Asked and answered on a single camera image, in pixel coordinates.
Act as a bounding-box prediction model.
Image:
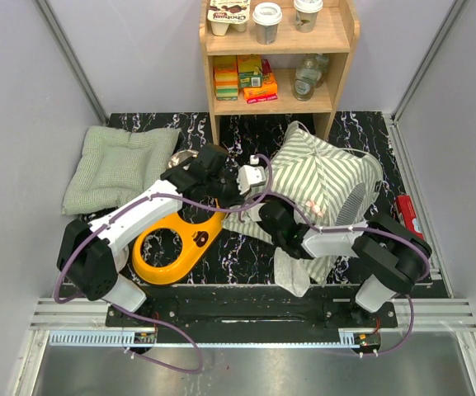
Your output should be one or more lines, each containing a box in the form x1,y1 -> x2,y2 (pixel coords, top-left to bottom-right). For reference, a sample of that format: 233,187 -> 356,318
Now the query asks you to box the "green striped pet tent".
223,121 -> 384,297

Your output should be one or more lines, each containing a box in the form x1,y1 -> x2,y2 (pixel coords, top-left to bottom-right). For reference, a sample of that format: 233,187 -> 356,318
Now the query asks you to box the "green checked pet cushion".
62,126 -> 181,215

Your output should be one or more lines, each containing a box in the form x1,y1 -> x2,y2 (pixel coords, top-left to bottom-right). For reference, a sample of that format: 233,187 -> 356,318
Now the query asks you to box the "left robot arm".
57,144 -> 262,326

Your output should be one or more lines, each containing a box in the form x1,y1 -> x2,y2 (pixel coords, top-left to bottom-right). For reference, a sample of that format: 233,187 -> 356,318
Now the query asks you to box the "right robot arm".
251,196 -> 432,327

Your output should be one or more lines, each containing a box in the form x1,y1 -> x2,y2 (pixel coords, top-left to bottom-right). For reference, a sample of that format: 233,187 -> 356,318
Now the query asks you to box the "steel pet bowl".
115,247 -> 130,272
167,149 -> 198,170

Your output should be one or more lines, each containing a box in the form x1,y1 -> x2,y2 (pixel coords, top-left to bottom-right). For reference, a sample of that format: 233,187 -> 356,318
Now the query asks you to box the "yellow double bowl holder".
131,204 -> 226,285

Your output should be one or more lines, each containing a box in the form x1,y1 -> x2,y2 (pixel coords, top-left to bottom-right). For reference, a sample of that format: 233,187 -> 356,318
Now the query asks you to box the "orange snack box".
243,71 -> 278,104

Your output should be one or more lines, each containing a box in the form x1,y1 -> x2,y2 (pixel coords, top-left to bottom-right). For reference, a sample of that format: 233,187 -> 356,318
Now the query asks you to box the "red pink packet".
262,59 -> 271,85

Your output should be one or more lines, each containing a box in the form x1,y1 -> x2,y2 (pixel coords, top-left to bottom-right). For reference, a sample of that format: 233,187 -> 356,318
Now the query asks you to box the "yellow green sponge stack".
213,55 -> 239,101

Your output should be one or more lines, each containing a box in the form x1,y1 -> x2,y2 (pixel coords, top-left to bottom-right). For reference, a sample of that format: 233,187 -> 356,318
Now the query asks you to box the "wooden shelf unit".
199,0 -> 361,144

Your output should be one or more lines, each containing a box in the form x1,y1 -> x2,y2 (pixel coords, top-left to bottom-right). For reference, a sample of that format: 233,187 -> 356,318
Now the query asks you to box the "clear glass jar front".
292,54 -> 319,101

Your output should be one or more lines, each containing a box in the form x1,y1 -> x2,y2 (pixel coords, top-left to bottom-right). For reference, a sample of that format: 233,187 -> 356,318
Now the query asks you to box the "clear glass jar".
292,54 -> 319,101
315,54 -> 329,88

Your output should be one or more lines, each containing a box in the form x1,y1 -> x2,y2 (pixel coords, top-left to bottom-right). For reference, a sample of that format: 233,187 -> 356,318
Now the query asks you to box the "clear glass jar back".
315,54 -> 329,88

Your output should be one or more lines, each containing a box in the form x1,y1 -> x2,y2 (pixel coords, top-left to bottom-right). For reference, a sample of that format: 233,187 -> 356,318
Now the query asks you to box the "chobani yogurt pack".
207,0 -> 251,36

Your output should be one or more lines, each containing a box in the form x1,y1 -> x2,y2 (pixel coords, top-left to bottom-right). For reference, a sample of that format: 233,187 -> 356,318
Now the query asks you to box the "paper coffee cup left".
252,2 -> 282,45

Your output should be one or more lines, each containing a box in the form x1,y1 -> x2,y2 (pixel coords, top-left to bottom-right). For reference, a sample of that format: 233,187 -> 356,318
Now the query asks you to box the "paper coffee cup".
252,2 -> 282,45
294,0 -> 323,33

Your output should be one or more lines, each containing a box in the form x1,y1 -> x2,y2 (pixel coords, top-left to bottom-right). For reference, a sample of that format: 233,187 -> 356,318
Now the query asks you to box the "red snack box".
394,195 -> 424,239

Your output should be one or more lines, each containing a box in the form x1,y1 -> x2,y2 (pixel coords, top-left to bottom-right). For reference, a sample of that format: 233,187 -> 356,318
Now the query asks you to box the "paper coffee cup right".
294,0 -> 323,33

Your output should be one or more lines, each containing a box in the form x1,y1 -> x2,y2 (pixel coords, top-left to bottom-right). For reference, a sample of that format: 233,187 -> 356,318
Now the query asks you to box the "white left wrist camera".
237,155 -> 267,196

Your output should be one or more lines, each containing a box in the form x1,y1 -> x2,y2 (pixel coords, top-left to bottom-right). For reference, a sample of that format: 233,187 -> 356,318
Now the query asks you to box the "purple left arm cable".
52,153 -> 274,375

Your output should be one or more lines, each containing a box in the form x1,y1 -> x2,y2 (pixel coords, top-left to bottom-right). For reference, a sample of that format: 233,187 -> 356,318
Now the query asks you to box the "white cable duct rail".
48,329 -> 381,351

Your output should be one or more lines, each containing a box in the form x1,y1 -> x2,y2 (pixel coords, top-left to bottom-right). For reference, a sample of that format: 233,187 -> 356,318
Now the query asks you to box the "aluminium frame post left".
33,0 -> 109,125

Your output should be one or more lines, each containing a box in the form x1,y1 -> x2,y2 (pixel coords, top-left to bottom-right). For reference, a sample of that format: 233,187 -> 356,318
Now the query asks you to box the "aluminium frame post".
389,0 -> 469,120
33,0 -> 109,125

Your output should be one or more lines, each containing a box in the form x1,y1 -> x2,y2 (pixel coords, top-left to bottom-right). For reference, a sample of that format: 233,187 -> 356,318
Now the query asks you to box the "aluminium frame post right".
389,0 -> 469,120

